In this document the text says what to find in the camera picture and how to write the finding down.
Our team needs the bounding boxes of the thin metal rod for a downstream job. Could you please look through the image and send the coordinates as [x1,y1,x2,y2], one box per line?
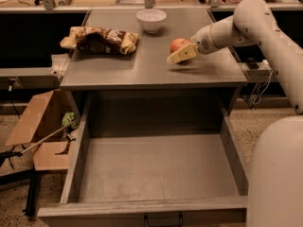
[19,120,77,155]

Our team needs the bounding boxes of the red apple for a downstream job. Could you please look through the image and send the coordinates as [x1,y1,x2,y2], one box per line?
[169,38,190,53]

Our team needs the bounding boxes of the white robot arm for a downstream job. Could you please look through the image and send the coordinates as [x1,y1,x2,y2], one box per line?
[167,0,303,227]

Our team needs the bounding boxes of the black small device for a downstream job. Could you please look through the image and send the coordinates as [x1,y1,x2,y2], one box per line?
[246,58,259,70]

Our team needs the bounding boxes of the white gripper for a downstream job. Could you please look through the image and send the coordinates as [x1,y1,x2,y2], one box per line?
[167,25,219,64]

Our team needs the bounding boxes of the white cables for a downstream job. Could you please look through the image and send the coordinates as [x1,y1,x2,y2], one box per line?
[247,69,274,107]

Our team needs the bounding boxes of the white plastic bracket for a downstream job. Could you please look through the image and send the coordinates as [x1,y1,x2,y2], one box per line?
[49,53,70,77]

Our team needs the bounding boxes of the brown chip bag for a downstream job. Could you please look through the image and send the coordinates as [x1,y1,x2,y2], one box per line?
[60,26,140,55]

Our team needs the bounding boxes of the black stand left floor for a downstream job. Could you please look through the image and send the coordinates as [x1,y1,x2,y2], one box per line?
[0,150,41,218]

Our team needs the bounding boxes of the open cardboard box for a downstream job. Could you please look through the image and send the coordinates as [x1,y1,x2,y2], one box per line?
[5,90,79,171]

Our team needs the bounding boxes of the open grey top drawer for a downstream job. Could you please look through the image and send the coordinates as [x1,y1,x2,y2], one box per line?
[38,93,248,227]

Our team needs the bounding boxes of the black drawer handle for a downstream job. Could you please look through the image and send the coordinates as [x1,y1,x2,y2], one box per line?
[144,214,184,227]

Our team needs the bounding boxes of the green crumpled bag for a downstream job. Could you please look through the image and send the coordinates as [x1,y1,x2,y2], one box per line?
[62,112,78,129]

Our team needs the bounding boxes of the grey metal cabinet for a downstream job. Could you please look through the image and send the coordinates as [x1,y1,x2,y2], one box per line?
[61,7,247,92]

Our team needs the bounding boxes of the white ceramic bowl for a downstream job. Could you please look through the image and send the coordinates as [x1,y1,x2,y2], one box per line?
[136,9,167,34]

